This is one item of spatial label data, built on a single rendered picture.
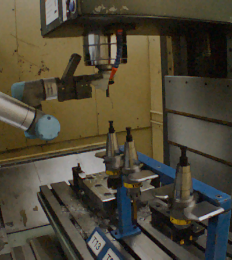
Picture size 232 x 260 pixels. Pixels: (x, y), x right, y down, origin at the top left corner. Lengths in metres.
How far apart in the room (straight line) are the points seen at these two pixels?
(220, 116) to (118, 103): 1.16
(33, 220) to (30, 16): 1.30
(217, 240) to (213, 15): 0.64
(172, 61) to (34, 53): 0.98
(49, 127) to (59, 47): 1.26
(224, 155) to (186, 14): 0.63
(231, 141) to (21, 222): 1.20
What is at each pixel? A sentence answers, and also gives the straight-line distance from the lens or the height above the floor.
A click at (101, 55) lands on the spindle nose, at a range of 0.99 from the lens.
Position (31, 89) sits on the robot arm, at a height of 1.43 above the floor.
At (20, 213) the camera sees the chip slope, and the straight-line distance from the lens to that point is 1.78.
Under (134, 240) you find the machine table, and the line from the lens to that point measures 1.03.
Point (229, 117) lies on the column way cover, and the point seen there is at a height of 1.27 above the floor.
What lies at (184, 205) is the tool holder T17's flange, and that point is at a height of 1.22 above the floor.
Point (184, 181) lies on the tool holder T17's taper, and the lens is 0.57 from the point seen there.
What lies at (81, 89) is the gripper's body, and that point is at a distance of 1.01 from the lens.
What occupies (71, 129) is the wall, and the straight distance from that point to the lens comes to 2.11.
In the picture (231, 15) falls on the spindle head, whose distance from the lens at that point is 0.99.
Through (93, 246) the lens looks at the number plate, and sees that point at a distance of 0.97.
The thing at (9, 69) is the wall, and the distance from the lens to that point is 1.98.
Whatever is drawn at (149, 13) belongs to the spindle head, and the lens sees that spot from 0.78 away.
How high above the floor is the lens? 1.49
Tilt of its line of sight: 13 degrees down
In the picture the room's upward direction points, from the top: 3 degrees counter-clockwise
